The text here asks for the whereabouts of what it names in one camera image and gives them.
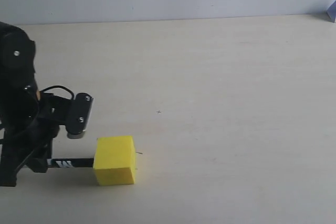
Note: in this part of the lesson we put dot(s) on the black and white marker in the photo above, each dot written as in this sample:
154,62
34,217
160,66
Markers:
70,162

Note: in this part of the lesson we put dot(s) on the yellow foam cube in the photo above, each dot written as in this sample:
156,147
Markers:
115,161

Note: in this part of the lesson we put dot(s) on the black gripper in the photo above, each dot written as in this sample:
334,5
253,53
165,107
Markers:
31,148

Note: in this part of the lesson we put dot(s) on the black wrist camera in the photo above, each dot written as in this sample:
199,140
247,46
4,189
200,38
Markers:
73,114

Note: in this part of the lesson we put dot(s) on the folded white paper card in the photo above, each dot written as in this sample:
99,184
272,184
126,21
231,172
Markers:
331,11

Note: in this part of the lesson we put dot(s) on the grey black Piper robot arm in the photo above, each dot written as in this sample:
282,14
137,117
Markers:
20,97

